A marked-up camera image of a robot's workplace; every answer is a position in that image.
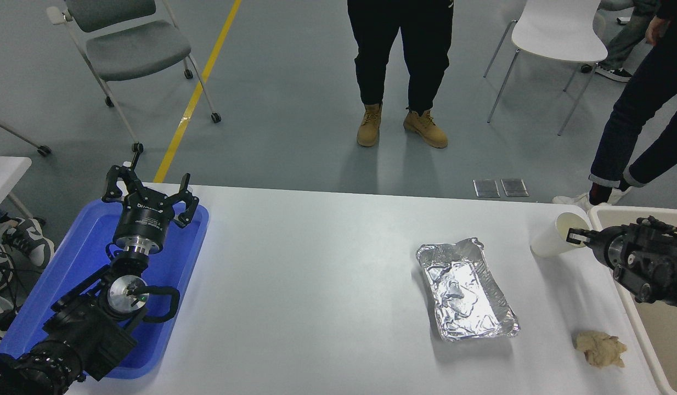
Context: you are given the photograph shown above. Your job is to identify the pale paper cup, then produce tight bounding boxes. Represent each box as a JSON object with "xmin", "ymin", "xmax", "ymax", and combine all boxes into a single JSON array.
[{"xmin": 530, "ymin": 212, "xmax": 591, "ymax": 259}]

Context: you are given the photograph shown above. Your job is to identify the person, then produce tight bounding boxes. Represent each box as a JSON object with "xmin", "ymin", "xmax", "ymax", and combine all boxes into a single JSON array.
[
  {"xmin": 0, "ymin": 211, "xmax": 56, "ymax": 269},
  {"xmin": 580, "ymin": 0, "xmax": 662, "ymax": 83},
  {"xmin": 552, "ymin": 0, "xmax": 677, "ymax": 212},
  {"xmin": 347, "ymin": 0, "xmax": 455, "ymax": 149}
]

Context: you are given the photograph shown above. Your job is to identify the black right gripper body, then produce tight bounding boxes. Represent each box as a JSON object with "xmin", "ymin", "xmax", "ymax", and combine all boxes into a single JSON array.
[{"xmin": 588, "ymin": 225, "xmax": 628, "ymax": 270}]

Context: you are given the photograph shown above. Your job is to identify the small white table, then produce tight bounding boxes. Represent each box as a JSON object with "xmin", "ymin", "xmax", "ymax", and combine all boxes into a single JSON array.
[{"xmin": 0, "ymin": 156, "xmax": 35, "ymax": 221}]

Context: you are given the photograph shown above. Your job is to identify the crumpled foil tray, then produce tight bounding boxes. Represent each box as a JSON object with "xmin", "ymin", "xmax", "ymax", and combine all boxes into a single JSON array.
[{"xmin": 415, "ymin": 238, "xmax": 521, "ymax": 342}]

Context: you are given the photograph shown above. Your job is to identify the crumpled tan paper ball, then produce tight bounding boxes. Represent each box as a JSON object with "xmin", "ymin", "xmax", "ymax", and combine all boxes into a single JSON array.
[{"xmin": 575, "ymin": 330, "xmax": 628, "ymax": 369}]

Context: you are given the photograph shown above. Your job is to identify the white chair with metal legs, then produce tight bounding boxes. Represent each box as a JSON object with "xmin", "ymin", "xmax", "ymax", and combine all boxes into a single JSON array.
[{"xmin": 484, "ymin": 0, "xmax": 609, "ymax": 137}]

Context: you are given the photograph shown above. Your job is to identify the blue plastic tray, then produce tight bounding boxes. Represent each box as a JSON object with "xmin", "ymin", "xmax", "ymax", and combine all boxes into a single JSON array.
[{"xmin": 0, "ymin": 199, "xmax": 210, "ymax": 380}]

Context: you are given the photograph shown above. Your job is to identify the grey wheeled chair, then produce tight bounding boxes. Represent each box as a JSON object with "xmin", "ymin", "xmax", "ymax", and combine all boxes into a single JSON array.
[{"xmin": 47, "ymin": 0, "xmax": 222, "ymax": 155}]

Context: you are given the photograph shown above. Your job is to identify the black floor cables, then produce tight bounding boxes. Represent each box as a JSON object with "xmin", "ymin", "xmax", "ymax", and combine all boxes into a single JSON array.
[{"xmin": 0, "ymin": 241, "xmax": 26, "ymax": 342}]

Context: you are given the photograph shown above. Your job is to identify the chair leg with caster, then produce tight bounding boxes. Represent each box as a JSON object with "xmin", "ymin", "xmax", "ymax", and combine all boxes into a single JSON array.
[{"xmin": 0, "ymin": 117, "xmax": 52, "ymax": 158}]

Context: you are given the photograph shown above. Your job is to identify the large pale bin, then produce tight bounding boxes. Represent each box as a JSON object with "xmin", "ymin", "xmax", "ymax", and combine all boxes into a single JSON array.
[{"xmin": 588, "ymin": 206, "xmax": 677, "ymax": 395}]

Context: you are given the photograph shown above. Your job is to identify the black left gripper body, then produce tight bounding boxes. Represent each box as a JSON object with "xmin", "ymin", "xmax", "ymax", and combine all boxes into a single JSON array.
[{"xmin": 114, "ymin": 193, "xmax": 176, "ymax": 251}]

